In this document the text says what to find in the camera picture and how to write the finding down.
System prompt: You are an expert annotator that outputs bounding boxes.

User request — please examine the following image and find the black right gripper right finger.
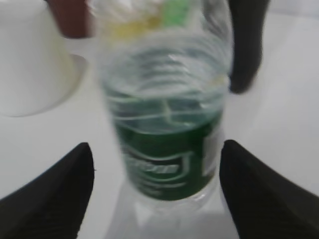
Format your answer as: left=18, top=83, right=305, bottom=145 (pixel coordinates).
left=219, top=140, right=319, bottom=239

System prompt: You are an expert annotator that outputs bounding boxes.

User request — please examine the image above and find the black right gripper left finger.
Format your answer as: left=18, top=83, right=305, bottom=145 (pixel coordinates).
left=0, top=142, right=94, bottom=239

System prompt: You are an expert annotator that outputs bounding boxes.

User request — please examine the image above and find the clear water bottle green label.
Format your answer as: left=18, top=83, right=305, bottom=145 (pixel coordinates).
left=92, top=0, right=235, bottom=239

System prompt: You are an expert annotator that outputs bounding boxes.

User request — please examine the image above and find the white ceramic mug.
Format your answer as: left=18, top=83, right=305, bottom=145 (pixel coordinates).
left=0, top=0, right=80, bottom=117

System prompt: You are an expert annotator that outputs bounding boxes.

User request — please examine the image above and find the dark red ceramic mug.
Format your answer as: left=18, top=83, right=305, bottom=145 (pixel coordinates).
left=46, top=0, right=93, bottom=39

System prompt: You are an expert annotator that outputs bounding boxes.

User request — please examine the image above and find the cola bottle red label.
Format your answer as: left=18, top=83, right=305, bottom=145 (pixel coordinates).
left=228, top=0, right=270, bottom=94

